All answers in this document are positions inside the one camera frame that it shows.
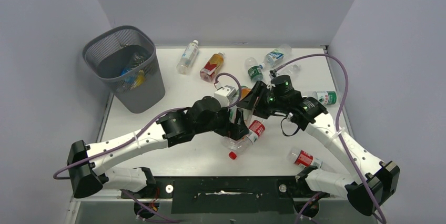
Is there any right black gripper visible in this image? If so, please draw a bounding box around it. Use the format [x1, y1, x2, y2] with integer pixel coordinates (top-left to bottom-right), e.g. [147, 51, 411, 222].
[238, 82, 287, 119]

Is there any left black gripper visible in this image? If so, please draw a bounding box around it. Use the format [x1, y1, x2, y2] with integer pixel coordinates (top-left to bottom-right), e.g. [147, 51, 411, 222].
[195, 104, 248, 140]

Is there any orange juice bottle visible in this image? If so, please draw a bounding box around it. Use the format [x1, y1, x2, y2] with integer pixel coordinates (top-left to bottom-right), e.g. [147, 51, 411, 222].
[240, 86, 251, 100]

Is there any red label bottle front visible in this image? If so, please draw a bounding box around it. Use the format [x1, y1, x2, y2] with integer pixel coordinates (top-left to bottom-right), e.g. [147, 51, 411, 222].
[287, 147, 323, 168]

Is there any green cap clear bottle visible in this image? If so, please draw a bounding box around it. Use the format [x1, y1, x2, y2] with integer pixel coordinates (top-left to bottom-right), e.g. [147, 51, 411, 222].
[302, 91, 339, 105]

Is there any yellow honey pomelo bottle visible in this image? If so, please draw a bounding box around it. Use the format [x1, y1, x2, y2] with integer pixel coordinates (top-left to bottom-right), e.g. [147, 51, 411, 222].
[131, 70, 146, 89]

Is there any clear blue cap bottle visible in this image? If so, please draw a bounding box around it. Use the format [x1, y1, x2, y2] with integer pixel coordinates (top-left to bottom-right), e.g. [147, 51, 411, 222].
[121, 53, 145, 84]

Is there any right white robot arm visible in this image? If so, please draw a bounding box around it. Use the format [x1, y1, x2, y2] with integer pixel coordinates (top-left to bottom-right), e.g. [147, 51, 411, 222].
[237, 75, 400, 216]

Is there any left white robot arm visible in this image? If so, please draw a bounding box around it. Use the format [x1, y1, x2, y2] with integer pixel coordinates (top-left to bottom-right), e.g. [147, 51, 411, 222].
[67, 96, 248, 199]

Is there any grey ribbed waste bin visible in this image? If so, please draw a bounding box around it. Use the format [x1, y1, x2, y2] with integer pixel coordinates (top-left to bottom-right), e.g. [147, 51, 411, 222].
[82, 25, 165, 114]

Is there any red label bottle lower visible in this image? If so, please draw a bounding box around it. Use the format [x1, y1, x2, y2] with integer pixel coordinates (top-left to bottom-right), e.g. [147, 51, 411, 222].
[223, 119, 266, 160]

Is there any green label clear bottle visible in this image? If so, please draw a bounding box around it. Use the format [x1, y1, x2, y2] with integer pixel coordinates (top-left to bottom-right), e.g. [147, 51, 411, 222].
[244, 57, 263, 82]

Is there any blue label clear bottle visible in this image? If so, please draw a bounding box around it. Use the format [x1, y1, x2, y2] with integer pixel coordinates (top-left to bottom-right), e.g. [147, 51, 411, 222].
[259, 44, 292, 69]

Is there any plain clear bottle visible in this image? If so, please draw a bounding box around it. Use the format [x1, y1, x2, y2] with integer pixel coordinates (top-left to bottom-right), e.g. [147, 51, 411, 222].
[278, 64, 300, 78]

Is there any red yellow label bottle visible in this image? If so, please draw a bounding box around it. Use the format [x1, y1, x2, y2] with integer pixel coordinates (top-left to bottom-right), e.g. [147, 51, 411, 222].
[199, 52, 225, 82]

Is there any clear bottle white label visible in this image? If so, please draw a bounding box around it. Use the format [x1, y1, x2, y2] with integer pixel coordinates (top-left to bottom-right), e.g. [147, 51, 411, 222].
[176, 40, 199, 75]

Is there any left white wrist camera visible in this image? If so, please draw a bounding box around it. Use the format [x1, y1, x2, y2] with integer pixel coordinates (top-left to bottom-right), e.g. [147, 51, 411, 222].
[214, 85, 237, 107]

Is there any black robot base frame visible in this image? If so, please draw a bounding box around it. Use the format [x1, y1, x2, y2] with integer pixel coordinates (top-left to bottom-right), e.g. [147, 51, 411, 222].
[121, 176, 315, 214]

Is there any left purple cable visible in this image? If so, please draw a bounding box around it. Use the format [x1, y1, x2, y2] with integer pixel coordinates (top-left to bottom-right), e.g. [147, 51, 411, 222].
[53, 73, 243, 224]

